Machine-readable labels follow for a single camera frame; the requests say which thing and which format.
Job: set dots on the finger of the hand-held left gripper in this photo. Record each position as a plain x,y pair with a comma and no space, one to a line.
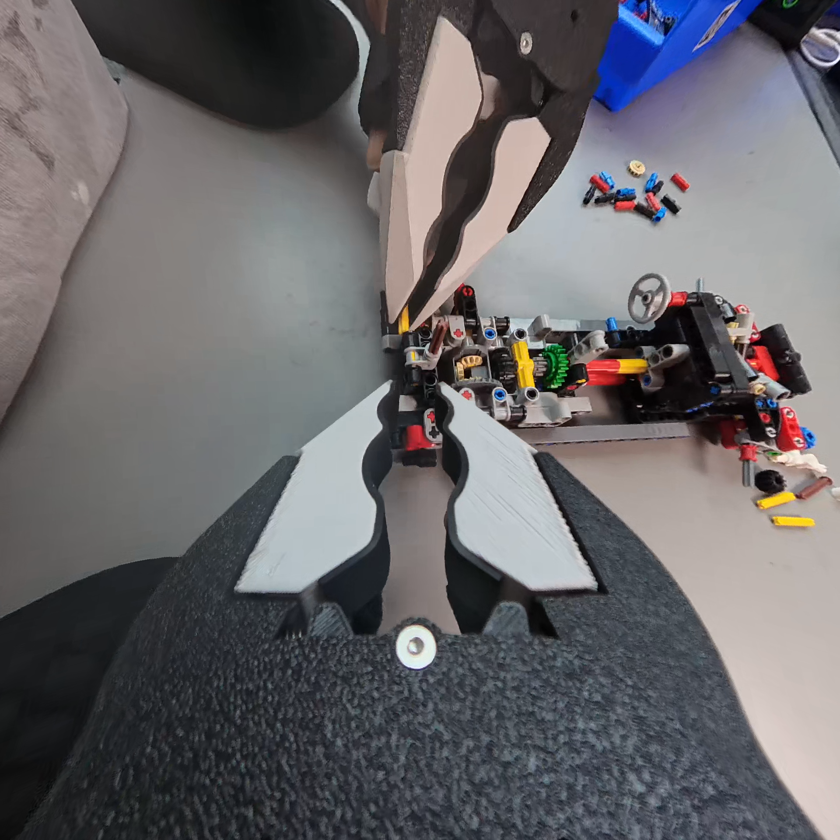
512,177
426,144

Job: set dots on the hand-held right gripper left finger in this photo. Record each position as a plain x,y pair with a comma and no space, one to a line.
321,499

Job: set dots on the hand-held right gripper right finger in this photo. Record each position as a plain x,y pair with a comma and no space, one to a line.
505,505

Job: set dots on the yellow toy axle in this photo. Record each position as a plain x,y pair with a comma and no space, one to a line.
404,319
776,501
794,522

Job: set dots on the toy building-block car chassis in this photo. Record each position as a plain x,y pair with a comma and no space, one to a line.
695,367

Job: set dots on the grey desk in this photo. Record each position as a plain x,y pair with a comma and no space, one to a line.
229,295

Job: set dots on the loose toy parts cluster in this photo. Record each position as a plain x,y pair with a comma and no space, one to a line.
649,13

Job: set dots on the blue plastic bin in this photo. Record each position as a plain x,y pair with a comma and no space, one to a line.
656,65

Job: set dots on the pile of small connector pins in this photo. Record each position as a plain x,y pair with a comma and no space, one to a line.
633,197

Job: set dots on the black power bank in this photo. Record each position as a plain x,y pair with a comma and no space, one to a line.
800,16

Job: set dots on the white small toy piece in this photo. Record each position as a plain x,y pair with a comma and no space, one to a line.
806,463

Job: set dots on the brown toy axle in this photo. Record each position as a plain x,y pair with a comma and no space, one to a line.
814,487

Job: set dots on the person's grey sweater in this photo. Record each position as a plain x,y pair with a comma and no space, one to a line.
46,164

